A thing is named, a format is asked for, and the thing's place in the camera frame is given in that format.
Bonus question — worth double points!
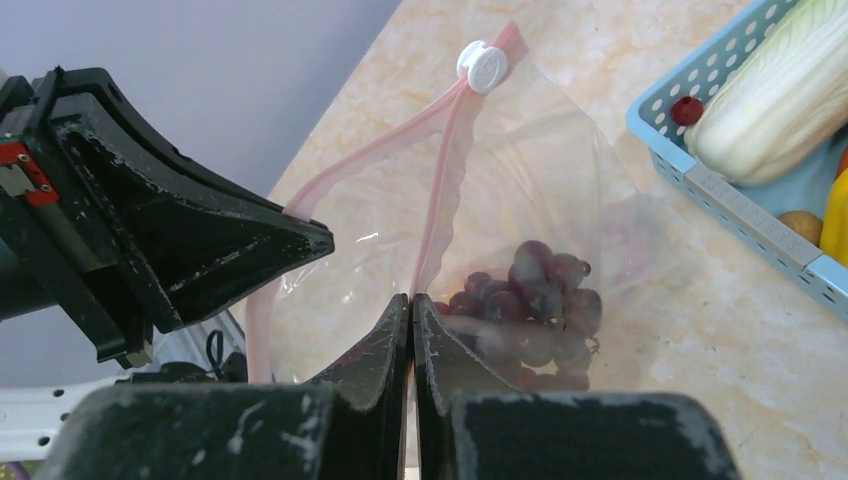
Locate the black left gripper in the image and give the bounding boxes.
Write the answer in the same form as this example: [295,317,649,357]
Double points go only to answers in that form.
[1,67,335,368]

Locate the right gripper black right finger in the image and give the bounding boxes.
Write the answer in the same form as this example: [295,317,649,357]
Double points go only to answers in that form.
[411,294,740,479]

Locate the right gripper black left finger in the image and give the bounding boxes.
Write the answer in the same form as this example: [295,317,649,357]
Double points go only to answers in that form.
[37,294,409,479]

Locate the dark red toy grapes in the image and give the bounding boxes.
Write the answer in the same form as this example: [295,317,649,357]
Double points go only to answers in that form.
[434,240,603,392]

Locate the clear zip bag pink dots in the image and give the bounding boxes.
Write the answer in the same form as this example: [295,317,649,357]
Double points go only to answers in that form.
[244,22,668,386]

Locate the light blue plastic basket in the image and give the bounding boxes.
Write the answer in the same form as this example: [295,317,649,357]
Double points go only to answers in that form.
[627,1,847,317]

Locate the small red toy cherry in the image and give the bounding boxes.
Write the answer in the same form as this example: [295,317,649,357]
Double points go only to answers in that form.
[670,96,704,127]

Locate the small brown toy potato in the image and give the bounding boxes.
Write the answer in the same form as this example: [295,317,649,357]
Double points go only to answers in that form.
[778,210,823,247]

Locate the yellow toy bell pepper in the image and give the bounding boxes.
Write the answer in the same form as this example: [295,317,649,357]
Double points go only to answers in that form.
[819,170,848,267]

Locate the green white toy cabbage stalk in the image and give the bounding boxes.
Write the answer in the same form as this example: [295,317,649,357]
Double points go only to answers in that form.
[684,1,847,187]

